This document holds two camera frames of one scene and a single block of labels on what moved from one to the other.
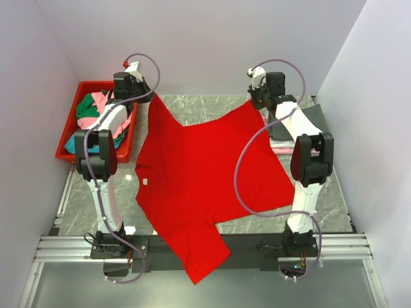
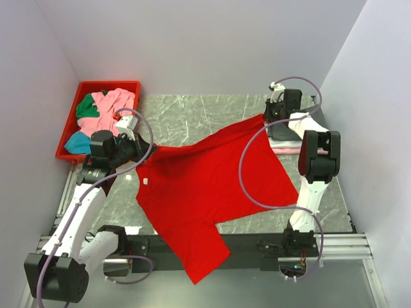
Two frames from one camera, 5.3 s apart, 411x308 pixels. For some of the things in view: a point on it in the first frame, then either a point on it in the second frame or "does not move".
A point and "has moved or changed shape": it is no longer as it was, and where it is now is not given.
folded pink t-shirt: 290,151 does not move
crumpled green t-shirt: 85,108 does not move
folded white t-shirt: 285,144 does not move
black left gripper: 143,85 → 140,145
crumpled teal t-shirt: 70,146 does not move
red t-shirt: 188,175 has moved or changed shape
